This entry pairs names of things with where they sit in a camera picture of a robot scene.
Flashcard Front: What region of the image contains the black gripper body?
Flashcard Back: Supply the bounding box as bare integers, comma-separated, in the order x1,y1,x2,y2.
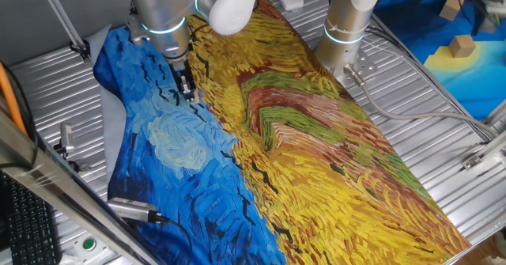
168,55,195,84

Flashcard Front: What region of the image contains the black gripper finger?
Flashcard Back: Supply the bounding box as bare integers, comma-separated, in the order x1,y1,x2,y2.
187,74,201,102
177,73,190,97

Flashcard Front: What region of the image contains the painted wheatfield print cloth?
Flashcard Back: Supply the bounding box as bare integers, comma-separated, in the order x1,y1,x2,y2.
85,0,472,265

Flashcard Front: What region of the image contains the grey metal rod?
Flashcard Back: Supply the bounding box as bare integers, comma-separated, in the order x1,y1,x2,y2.
35,0,91,63

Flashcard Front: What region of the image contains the grey box with green button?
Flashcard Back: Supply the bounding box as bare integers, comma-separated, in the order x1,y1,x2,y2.
72,234,118,265

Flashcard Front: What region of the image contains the black keyboard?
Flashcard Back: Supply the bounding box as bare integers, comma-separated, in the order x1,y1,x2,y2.
0,172,61,265

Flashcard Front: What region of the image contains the wooden cube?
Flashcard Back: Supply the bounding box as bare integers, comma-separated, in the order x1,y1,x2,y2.
447,34,478,59
438,0,463,22

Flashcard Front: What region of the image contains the blue and yellow mat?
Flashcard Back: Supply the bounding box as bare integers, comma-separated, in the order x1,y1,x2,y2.
373,0,506,123

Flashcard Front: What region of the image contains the short aluminium profile bar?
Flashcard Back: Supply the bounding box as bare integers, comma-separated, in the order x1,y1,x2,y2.
461,129,506,172

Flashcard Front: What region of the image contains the black camera cable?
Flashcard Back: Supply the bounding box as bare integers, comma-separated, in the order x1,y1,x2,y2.
148,211,194,265

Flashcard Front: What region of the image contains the silver ribbed camera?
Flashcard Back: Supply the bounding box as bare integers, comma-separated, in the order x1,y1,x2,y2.
106,196,159,223

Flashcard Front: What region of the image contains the aluminium frame beam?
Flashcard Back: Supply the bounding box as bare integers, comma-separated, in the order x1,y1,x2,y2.
0,110,163,265

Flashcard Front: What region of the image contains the thick grey cable with connector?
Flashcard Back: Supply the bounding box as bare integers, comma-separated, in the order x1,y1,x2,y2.
342,63,500,138

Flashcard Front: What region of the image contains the orange cable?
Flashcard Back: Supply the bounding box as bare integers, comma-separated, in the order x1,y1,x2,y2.
0,61,28,136

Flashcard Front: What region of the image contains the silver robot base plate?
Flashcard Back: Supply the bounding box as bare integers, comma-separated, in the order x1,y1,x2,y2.
335,50,380,88

